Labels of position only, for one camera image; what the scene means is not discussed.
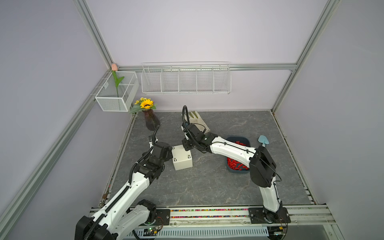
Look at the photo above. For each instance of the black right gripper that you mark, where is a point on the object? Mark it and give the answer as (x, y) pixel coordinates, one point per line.
(184, 142)

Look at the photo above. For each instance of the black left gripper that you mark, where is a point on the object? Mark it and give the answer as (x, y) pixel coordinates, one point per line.
(169, 154)

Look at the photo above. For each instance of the white metal box with screws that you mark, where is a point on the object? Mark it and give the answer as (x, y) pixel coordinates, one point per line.
(181, 159)

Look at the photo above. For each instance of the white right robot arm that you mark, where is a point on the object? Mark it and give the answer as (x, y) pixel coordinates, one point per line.
(260, 163)

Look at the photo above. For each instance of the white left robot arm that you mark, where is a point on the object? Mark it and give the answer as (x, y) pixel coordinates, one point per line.
(126, 195)

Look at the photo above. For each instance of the pile of red sleeves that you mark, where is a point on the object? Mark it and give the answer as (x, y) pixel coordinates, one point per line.
(234, 166)

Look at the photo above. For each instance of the white work glove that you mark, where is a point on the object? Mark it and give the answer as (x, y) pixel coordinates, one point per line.
(198, 121)

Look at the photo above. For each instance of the dark purple glass vase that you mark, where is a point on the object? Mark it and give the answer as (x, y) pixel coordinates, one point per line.
(152, 121)

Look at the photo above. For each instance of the dark blue tray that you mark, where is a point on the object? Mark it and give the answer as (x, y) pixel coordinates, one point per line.
(238, 157)

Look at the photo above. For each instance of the yellow sunflower bouquet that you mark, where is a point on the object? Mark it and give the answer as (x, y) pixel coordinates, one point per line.
(143, 104)

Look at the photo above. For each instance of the light blue garden trowel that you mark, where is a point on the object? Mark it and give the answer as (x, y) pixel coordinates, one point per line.
(263, 140)

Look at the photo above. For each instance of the pink artificial tulip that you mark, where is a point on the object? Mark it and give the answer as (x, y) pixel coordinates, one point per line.
(117, 79)

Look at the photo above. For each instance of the long white wire shelf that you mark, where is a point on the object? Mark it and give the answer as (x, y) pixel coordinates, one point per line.
(186, 78)

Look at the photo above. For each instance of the small white wire basket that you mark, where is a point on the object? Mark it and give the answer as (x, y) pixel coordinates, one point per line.
(107, 98)

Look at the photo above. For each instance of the white vented cable duct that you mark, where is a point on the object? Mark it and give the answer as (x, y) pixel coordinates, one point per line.
(204, 233)

